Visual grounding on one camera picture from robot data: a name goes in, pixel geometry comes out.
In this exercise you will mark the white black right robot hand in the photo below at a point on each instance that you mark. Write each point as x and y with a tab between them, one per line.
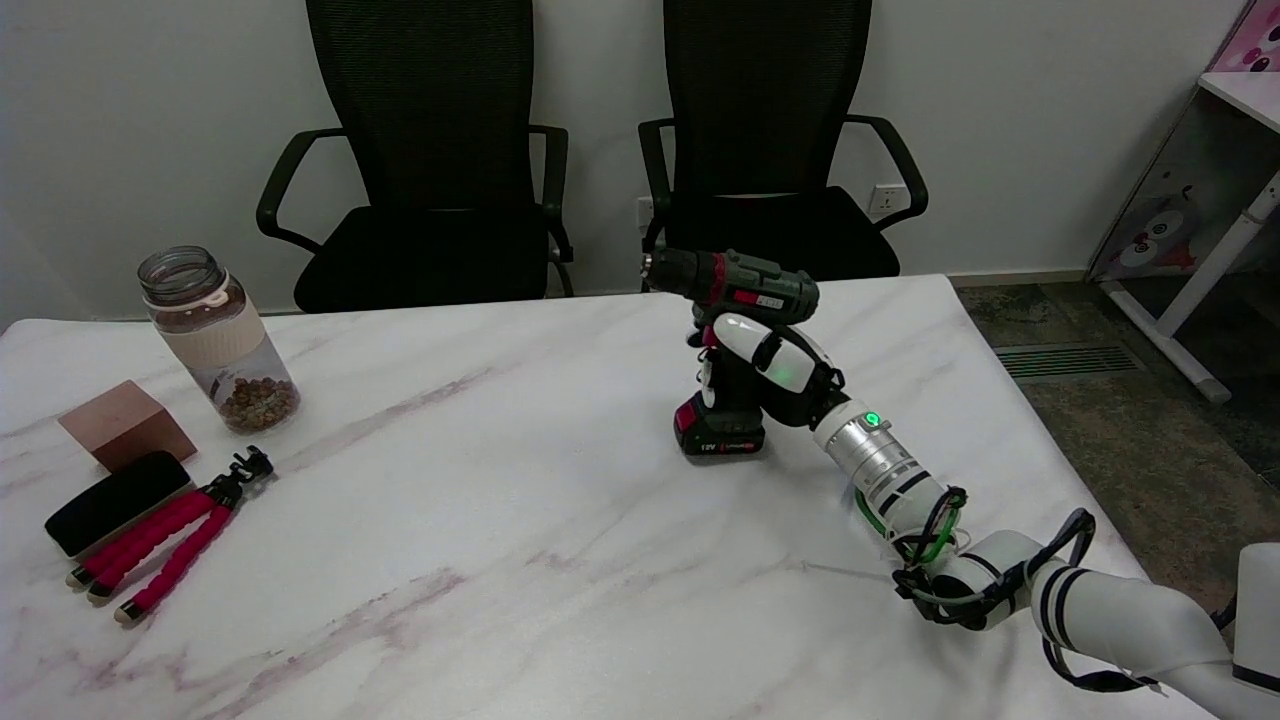
785	365

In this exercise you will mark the green red power screwdriver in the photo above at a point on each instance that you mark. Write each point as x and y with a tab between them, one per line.
745	285

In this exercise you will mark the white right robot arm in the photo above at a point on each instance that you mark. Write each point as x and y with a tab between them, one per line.
1000	560

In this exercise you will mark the black mesh office chair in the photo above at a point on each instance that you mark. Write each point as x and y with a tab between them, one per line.
430	150
770	130

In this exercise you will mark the floor vent grille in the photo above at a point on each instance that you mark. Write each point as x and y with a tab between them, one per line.
1070	360

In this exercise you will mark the white desk with panda panel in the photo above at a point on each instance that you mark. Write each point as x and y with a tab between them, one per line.
1200	180

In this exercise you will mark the glass jar with brown beans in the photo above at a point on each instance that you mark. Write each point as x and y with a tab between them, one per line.
222	345

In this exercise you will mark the pink picture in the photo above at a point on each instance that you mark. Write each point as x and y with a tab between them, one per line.
1255	40

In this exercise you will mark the red flexible mini tripod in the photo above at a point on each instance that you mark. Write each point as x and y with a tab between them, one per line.
162	547

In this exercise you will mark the brown wooden block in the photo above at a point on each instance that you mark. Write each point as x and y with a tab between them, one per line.
126	425

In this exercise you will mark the black oblong case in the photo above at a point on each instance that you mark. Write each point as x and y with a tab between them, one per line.
115	502

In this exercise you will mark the white wall socket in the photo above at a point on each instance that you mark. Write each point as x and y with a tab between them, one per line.
886	200
644	212

